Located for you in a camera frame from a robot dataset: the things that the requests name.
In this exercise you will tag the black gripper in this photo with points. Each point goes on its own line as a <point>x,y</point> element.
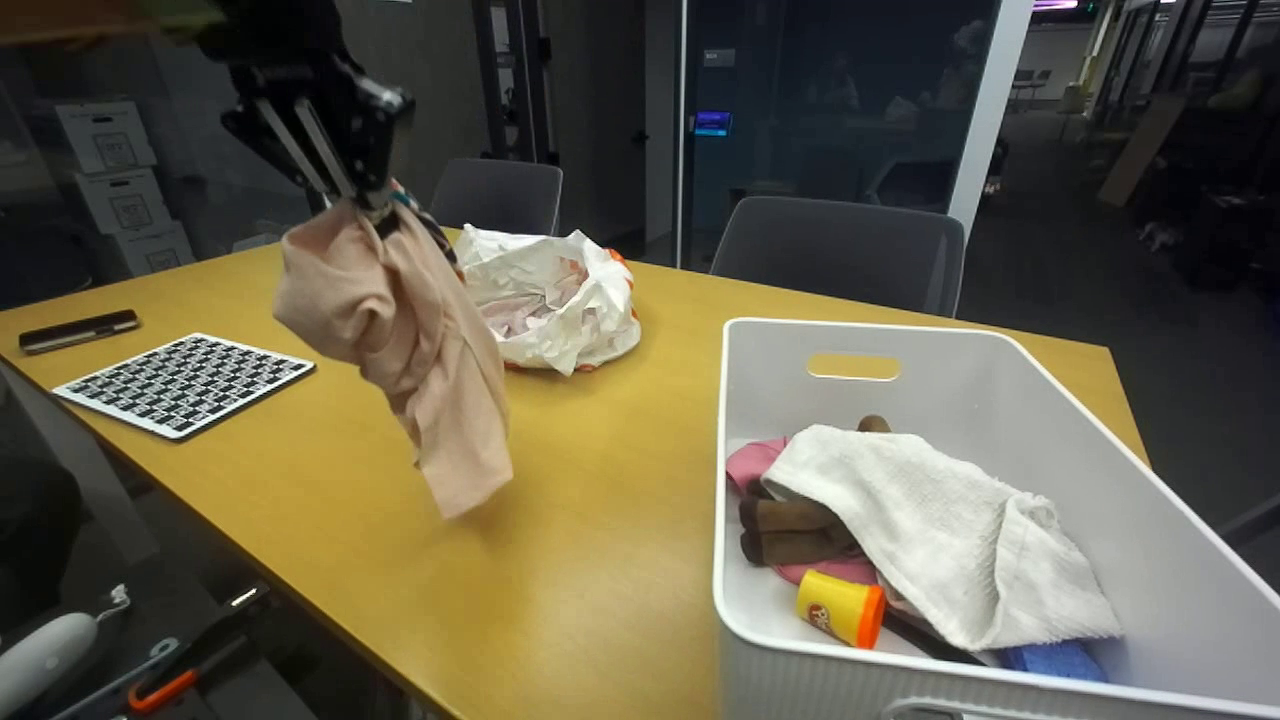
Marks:
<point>274,44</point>

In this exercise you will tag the light pink shirt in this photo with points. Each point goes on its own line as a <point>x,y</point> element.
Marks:
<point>412,344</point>

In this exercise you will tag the white orange printed plastic bag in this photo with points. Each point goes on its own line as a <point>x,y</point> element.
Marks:
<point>560,303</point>

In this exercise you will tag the white terry towel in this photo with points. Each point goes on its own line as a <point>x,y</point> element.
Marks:
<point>947,535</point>

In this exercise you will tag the white plastic basket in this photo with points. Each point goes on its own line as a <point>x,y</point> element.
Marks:
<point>1175,563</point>

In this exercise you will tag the white cardboard box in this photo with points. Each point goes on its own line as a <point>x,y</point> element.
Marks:
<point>104,138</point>
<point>149,250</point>
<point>125,201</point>

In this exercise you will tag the black white checkerboard card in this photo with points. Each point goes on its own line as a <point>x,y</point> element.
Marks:
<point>187,385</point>

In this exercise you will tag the black marker pen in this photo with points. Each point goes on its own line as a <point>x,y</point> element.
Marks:
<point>77,331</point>

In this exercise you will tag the small blue lit display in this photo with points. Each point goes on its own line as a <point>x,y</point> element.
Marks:
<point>711,126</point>

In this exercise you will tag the orange black bar clamp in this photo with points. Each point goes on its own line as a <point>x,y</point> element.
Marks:
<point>200,663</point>

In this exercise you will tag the grey metal tool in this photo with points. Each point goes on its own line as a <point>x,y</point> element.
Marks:
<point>123,682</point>

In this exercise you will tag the yellow tub with orange lid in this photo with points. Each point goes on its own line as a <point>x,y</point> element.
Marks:
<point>837,609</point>

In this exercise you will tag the blue item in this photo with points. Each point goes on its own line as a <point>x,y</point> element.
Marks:
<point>1054,656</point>

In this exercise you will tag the white window frame post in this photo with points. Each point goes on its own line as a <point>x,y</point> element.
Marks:
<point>995,104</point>

